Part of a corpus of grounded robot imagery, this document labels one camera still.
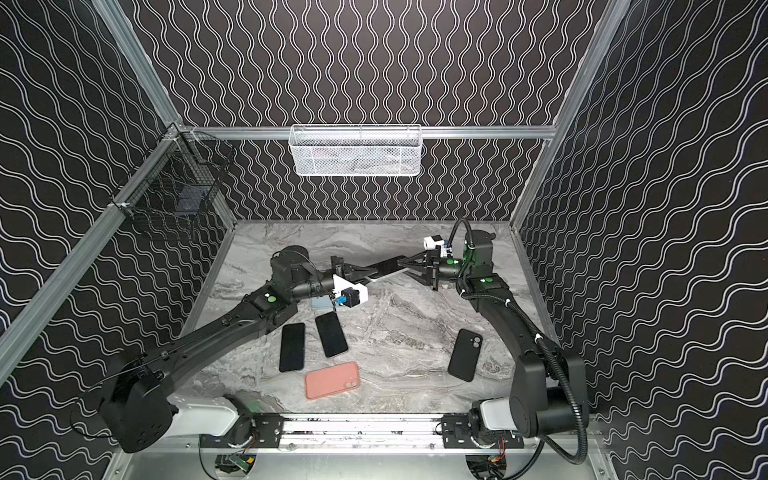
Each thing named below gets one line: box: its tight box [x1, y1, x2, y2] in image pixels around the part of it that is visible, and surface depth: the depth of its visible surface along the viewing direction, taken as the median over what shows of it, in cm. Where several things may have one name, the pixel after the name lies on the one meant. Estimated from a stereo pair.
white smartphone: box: [365, 255, 407, 279], surface depth 72 cm
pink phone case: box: [306, 362, 360, 399], surface depth 85 cm
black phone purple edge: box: [315, 311, 348, 357], surface depth 92 cm
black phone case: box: [448, 328, 483, 383], surface depth 88 cm
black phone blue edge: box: [279, 323, 305, 373], surface depth 89 cm
